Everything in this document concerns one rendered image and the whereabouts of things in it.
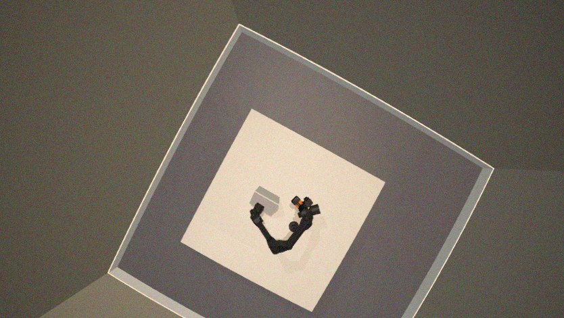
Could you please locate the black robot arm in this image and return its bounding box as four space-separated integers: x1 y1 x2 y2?
250 197 321 255

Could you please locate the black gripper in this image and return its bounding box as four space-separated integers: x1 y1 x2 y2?
291 196 307 212

